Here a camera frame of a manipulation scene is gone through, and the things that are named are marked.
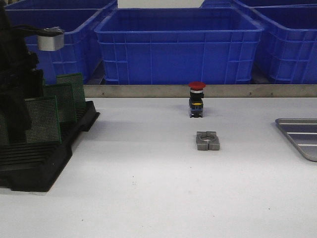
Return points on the green perforated circuit board front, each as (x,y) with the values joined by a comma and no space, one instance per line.
(45,120)

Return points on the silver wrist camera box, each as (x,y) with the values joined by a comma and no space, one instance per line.
(50,39)

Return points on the blue plastic crate left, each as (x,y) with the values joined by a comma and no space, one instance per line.
(80,53)

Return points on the red emergency stop button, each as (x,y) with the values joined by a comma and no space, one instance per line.
(196,105)

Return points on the green circuit board rear right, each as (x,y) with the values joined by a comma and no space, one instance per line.
(76,80)

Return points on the blue crate back right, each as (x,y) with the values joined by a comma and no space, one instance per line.
(255,3)

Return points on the green circuit board far left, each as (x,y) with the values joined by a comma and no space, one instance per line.
(4,139)

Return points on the blue crate back left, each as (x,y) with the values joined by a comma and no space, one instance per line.
(61,4)

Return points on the grey metal clamp block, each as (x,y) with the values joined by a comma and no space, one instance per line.
(207,140)

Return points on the blue plastic crate right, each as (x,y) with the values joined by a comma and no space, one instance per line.
(287,51)

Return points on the blue plastic crate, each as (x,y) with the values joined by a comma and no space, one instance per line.
(165,46)
(80,53)
(287,51)

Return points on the silver metal tray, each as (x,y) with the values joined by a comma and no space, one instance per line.
(302,133)

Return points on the green perforated circuit board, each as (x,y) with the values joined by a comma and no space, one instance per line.
(45,120)
(65,101)

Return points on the blue plastic crate centre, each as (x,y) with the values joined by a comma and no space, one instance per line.
(165,46)

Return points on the black slotted board rack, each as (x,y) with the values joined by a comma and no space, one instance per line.
(36,166)

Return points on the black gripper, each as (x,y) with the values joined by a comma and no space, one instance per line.
(19,77)

